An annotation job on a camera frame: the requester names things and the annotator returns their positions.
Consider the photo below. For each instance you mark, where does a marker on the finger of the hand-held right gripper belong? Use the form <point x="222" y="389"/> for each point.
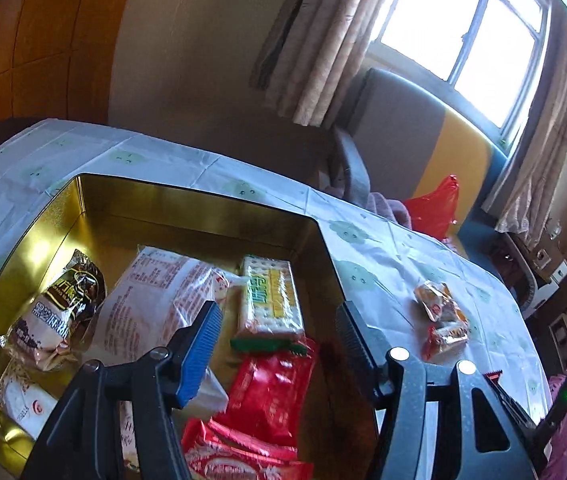
<point x="511" y="405"/>

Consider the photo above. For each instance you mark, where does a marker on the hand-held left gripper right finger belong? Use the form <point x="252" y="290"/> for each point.
<point x="358" y="355"/>

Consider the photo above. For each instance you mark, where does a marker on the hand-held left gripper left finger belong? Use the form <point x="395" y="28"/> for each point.
<point x="198" y="355"/>

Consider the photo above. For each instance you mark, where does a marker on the small red packet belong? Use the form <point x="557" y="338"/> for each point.
<point x="493" y="374"/>

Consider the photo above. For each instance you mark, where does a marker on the clear white bread packet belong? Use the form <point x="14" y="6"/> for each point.
<point x="153" y="300"/>

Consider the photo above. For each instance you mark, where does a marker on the yellow cracker packet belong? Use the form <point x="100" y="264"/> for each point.
<point x="271" y="295"/>

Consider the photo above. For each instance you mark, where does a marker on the red and white snack packet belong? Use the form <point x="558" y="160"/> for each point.
<point x="233" y="462"/>

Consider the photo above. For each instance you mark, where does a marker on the red and gold tin box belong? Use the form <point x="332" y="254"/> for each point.
<point x="173" y="215"/>

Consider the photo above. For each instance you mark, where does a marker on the silver brown snack packet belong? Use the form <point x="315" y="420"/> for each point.
<point x="53" y="310"/>

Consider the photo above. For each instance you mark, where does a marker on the white snack packet red logo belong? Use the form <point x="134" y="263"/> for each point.
<point x="23" y="400"/>

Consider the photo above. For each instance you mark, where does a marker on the small orange snack packet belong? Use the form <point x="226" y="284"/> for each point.
<point x="436" y="300"/>
<point x="446" y="337"/>

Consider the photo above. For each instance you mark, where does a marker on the white chair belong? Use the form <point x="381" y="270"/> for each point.
<point x="528" y="285"/>

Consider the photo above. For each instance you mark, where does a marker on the pink cloth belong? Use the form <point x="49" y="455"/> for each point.
<point x="388" y="207"/>

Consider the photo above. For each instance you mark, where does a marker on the red plastic bag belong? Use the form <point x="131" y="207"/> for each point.
<point x="433" y="207"/>

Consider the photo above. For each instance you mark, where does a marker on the grey yellow blue armchair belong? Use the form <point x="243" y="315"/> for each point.
<point x="398" y="125"/>

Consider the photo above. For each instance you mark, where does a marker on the beige patterned curtain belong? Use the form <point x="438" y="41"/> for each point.
<point x="548" y="150"/>
<point x="323" y="50"/>

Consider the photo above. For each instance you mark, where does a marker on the large window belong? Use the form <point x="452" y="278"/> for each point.
<point x="438" y="25"/>

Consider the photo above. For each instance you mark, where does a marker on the wooden wardrobe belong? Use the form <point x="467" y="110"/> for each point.
<point x="53" y="35"/>

